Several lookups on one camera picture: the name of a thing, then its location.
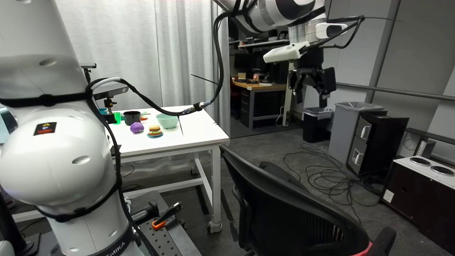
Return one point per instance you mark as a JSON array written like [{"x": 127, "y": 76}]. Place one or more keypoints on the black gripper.
[{"x": 318, "y": 79}]

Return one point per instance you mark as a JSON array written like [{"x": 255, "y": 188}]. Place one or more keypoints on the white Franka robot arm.
[{"x": 58, "y": 161}]

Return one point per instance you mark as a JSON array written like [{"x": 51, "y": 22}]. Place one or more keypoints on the black mesh office chair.
[{"x": 285, "y": 214}]

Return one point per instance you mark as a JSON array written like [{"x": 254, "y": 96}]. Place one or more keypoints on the black waste bin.
[{"x": 316, "y": 129}]

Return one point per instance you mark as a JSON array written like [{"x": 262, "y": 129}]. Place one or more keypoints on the grey bin cabinet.
[{"x": 343, "y": 133}]

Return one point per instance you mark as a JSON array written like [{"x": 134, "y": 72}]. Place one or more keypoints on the wooden top desk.
[{"x": 258, "y": 87}]

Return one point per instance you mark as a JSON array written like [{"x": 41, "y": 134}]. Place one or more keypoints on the black drawer cabinet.
[{"x": 385, "y": 143}]

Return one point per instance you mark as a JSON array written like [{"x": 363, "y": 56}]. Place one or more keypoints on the white table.
[{"x": 200, "y": 130}]

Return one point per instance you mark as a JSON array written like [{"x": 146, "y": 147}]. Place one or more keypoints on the teal toy bowl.
[{"x": 167, "y": 122}]

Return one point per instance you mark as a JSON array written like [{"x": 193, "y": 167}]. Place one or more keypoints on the toy burger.
[{"x": 156, "y": 131}]

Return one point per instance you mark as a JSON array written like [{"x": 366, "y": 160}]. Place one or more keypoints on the white curtain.
[{"x": 143, "y": 48}]

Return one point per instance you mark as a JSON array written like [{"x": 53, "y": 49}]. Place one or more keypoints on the purple toy ball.
[{"x": 137, "y": 127}]

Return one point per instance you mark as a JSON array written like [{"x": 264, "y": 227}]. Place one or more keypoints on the black toy cup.
[{"x": 132, "y": 117}]

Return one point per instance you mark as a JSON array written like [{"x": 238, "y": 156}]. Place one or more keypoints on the green toy cup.
[{"x": 119, "y": 117}]

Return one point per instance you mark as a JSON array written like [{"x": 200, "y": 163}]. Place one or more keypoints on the black perforated breadboard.
[{"x": 166, "y": 242}]

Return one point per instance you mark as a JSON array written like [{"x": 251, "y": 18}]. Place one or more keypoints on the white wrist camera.
[{"x": 285, "y": 52}]

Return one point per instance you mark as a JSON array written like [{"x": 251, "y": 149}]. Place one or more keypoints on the grey wall rail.
[{"x": 403, "y": 92}]

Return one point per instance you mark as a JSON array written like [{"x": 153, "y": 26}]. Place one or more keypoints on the black camera on tripod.
[{"x": 112, "y": 90}]

